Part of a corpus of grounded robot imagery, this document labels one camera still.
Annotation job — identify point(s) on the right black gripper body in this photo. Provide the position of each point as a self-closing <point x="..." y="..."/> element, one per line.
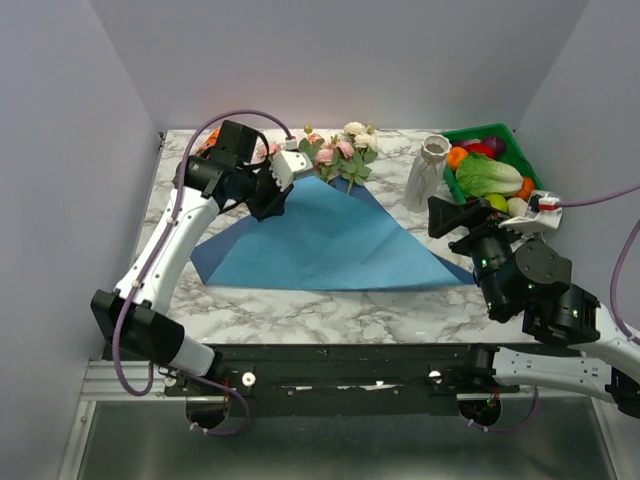
<point x="487" y="247"/>

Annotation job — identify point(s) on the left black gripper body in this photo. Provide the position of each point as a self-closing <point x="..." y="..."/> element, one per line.
<point x="260" y="191"/>

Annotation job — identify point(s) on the pink flower stem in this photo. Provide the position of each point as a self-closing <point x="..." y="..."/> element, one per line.
<point x="331" y="159"/>

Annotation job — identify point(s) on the white flower stem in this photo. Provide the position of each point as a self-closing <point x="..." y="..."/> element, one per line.
<point x="361" y="153"/>

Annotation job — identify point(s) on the blue wrapping paper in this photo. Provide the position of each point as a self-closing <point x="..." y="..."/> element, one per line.
<point x="330" y="238"/>

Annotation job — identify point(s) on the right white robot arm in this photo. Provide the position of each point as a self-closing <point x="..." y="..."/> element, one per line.
<point x="606" y="360"/>

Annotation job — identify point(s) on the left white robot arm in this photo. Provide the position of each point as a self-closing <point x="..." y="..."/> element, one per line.
<point x="133" y="315"/>

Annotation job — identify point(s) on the white ribbed vase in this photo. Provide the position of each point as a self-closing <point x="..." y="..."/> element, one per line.
<point x="426" y="172"/>

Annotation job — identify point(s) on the orange box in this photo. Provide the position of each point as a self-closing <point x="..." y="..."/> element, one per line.
<point x="210" y="141"/>

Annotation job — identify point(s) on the green lettuce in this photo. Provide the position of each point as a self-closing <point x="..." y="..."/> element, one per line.
<point x="478" y="176"/>

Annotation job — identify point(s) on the green lime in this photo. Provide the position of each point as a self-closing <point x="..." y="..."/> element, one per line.
<point x="498" y="202"/>

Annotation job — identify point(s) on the orange fruit toy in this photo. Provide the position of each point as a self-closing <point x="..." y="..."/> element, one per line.
<point x="455" y="156"/>

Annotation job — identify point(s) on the white eggplant toy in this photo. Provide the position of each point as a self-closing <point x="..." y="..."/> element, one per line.
<point x="517" y="207"/>

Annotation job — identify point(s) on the red pepper toy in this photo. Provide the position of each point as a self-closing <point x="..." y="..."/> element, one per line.
<point x="481" y="149"/>

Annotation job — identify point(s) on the orange carrot toy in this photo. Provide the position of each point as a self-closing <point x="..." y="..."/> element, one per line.
<point x="528" y="186"/>

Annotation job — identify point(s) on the purple onion toy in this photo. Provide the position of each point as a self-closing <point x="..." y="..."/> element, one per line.
<point x="496" y="143"/>

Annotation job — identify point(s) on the pink flower bunch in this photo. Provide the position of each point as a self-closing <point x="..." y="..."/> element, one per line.
<point x="306" y="140"/>

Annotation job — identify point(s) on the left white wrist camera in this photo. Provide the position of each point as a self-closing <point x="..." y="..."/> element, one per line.
<point x="288" y="166"/>

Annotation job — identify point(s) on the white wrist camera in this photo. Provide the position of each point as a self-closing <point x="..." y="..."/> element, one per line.
<point x="541" y="215"/>
<point x="288" y="166"/>

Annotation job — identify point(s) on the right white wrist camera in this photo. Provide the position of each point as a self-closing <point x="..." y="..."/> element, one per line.
<point x="541" y="215"/>

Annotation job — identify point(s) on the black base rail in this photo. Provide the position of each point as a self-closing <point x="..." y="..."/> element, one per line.
<point x="338" y="380"/>

